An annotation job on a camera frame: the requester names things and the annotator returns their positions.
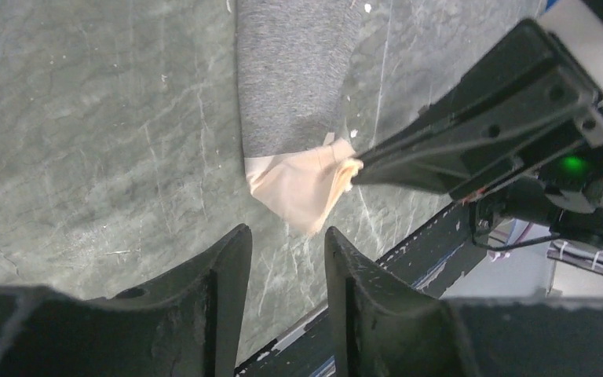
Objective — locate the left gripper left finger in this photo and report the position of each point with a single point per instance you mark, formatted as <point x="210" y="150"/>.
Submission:
<point x="184" y="322"/>

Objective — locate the grey underwear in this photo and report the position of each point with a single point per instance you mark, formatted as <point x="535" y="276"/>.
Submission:
<point x="292" y="60"/>

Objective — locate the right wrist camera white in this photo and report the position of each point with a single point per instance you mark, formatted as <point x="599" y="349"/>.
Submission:
<point x="579" y="27"/>

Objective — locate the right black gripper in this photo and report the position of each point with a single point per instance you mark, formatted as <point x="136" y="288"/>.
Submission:
<point x="510" y="114"/>

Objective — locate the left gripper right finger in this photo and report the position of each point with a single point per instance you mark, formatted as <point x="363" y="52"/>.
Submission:
<point x="520" y="337"/>

